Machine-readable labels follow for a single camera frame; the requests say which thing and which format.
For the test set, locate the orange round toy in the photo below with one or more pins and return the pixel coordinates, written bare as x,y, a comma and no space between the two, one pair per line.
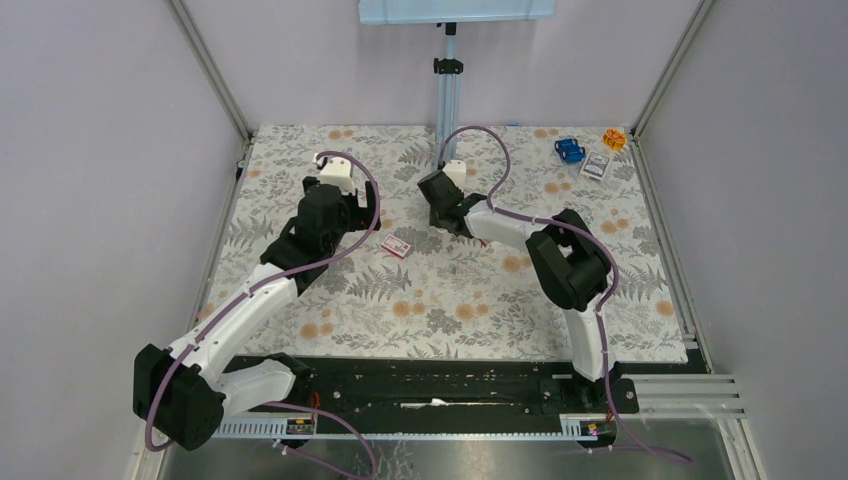
614,139

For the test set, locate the floral patterned table mat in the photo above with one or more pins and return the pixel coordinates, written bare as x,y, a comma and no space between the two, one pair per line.
451,297

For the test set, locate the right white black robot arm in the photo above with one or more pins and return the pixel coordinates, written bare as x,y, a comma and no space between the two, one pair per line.
570,268

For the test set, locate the light blue tripod stand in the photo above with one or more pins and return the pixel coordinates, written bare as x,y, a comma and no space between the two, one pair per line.
448,69

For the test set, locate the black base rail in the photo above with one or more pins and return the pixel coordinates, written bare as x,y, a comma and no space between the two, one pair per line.
453,397

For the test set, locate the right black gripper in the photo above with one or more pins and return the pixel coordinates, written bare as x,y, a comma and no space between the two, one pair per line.
433,218

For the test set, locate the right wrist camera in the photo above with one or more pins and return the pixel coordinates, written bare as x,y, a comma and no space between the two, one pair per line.
456,170

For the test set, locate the blue toy car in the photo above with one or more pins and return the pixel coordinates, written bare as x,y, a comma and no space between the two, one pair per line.
569,150

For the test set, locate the light blue board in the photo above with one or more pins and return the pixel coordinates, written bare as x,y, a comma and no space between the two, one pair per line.
400,12

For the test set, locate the red white staple box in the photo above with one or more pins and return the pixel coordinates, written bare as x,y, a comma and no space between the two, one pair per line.
396,246

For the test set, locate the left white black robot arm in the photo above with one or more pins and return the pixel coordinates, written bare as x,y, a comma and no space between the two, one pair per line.
183,391

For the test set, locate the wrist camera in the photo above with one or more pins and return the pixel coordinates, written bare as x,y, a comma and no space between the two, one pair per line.
337,171
456,170

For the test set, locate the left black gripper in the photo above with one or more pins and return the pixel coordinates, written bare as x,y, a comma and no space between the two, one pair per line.
363,216

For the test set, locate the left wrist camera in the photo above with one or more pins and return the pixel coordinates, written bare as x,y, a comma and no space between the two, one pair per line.
337,171

